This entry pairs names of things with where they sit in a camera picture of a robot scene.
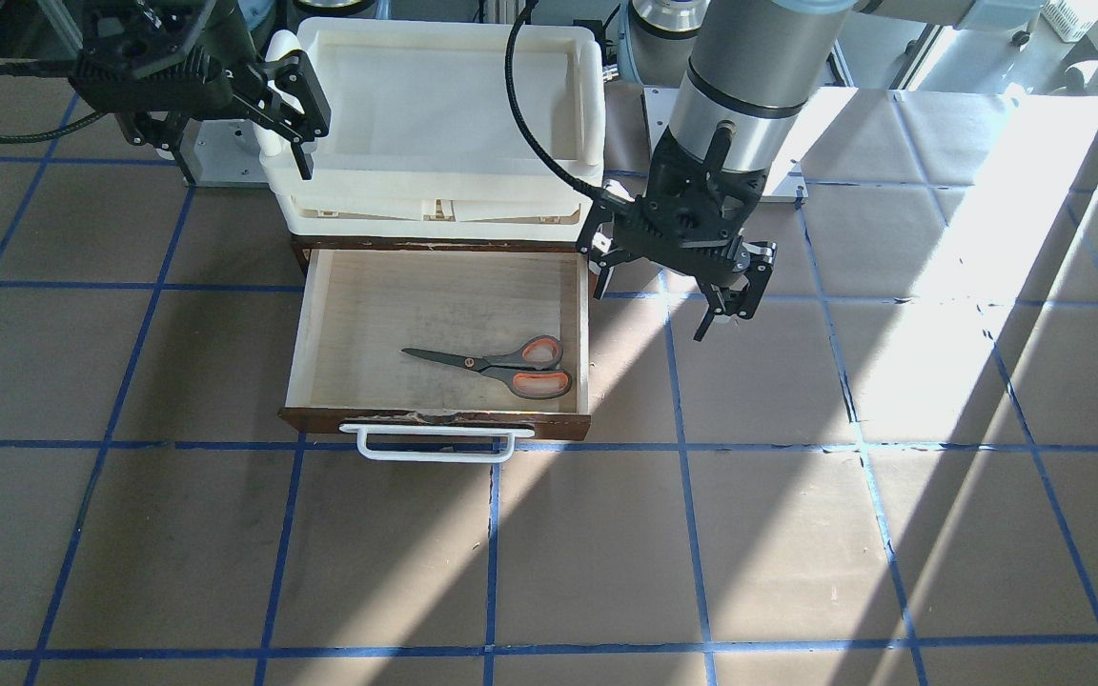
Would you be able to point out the black gripper drawer arm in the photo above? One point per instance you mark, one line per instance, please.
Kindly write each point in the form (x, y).
(246, 93)

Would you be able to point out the black gripper scissors arm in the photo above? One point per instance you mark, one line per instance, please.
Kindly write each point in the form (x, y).
(755, 270)

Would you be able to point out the orange grey handled scissors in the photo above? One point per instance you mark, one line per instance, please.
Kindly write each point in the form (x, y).
(532, 371)

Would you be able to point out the brown wooden drawer cabinet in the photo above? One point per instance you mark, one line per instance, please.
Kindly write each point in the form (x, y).
(362, 312)

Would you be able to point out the white plastic tray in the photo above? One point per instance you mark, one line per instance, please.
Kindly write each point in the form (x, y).
(422, 143)

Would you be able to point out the brown paper table cover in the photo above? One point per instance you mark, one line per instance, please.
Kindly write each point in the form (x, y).
(890, 475)

